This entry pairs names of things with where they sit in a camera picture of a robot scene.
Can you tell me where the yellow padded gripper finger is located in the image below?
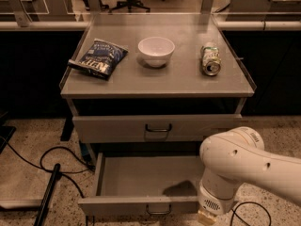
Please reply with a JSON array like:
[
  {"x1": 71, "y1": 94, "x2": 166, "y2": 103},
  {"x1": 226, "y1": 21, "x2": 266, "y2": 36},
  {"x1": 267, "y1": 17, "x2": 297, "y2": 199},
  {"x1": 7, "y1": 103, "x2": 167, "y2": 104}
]
[{"x1": 198, "y1": 208, "x2": 217, "y2": 226}]

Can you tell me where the black floor cable right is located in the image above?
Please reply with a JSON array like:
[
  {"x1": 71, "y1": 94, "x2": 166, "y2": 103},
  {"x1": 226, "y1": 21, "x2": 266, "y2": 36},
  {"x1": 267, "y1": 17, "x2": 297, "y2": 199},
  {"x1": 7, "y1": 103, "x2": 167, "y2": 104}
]
[{"x1": 230, "y1": 201, "x2": 273, "y2": 226}]

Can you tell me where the grey drawer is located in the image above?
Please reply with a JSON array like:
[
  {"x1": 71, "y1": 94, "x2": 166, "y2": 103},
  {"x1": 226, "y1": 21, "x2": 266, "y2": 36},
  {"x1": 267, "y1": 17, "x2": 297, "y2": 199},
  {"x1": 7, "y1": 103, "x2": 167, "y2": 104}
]
[
  {"x1": 79, "y1": 153, "x2": 204, "y2": 217},
  {"x1": 73, "y1": 114, "x2": 242, "y2": 143}
]

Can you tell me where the white bowl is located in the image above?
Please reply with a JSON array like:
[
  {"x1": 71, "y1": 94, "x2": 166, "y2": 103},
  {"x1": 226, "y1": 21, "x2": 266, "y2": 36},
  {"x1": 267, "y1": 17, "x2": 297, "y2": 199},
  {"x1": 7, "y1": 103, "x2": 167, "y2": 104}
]
[{"x1": 138, "y1": 37, "x2": 175, "y2": 68}]

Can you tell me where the blue chip bag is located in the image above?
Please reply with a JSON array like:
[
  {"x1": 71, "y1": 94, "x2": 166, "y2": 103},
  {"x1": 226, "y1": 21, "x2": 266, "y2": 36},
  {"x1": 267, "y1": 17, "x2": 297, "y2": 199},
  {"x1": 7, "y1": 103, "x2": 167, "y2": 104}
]
[{"x1": 68, "y1": 39, "x2": 128, "y2": 80}]

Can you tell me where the black floor cable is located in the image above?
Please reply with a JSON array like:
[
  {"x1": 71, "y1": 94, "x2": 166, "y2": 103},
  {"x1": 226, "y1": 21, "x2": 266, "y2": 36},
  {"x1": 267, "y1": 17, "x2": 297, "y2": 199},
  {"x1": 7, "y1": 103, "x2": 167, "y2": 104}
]
[
  {"x1": 230, "y1": 201, "x2": 273, "y2": 226},
  {"x1": 0, "y1": 135, "x2": 97, "y2": 200}
]

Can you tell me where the grey drawer cabinet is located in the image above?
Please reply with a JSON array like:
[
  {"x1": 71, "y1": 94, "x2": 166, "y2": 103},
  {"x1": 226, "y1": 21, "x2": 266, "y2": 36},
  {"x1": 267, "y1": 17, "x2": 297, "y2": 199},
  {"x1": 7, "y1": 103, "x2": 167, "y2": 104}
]
[{"x1": 59, "y1": 12, "x2": 258, "y2": 162}]

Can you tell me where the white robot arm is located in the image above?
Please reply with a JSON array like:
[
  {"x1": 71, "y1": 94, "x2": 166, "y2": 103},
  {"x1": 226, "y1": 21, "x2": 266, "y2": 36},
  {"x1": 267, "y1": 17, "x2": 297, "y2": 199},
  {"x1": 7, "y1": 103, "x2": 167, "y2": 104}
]
[{"x1": 198, "y1": 127, "x2": 301, "y2": 226}]

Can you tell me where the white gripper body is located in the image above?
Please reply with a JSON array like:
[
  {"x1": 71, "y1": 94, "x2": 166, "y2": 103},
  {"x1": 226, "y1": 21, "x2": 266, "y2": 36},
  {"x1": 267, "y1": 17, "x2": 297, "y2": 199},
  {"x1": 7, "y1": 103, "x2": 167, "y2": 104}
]
[{"x1": 198, "y1": 183, "x2": 234, "y2": 216}]

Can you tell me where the green soda can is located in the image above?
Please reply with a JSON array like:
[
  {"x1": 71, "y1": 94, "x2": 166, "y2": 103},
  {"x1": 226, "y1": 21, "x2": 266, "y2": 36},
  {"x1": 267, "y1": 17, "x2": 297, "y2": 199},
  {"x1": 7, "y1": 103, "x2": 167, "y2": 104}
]
[{"x1": 200, "y1": 42, "x2": 221, "y2": 76}]

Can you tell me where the grey top drawer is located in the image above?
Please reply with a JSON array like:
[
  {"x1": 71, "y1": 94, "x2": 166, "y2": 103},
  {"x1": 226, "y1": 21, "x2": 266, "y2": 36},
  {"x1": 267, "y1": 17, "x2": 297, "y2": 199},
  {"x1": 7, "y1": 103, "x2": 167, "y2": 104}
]
[{"x1": 73, "y1": 114, "x2": 242, "y2": 143}]

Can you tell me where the black pole on floor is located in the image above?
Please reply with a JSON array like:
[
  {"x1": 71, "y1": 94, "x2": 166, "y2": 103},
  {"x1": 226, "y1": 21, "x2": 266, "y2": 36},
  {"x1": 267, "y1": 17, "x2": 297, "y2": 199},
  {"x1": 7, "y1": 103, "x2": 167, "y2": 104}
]
[{"x1": 34, "y1": 164, "x2": 60, "y2": 226}]

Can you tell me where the black floor cable left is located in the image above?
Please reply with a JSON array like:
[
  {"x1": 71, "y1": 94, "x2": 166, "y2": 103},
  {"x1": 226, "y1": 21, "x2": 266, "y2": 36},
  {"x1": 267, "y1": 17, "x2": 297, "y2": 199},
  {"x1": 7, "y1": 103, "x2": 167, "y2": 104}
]
[{"x1": 0, "y1": 135, "x2": 97, "y2": 200}]

